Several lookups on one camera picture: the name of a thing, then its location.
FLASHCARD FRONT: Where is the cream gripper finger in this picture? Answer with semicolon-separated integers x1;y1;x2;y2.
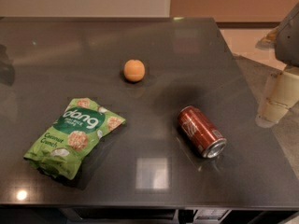
255;70;299;128

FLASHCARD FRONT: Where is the red coke can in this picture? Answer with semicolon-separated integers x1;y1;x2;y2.
178;105;227;159

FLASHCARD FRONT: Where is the orange fruit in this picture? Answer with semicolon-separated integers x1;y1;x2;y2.
123;60;145;82

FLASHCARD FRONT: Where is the green rice chips bag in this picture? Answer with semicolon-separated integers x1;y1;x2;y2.
23;98;125;180

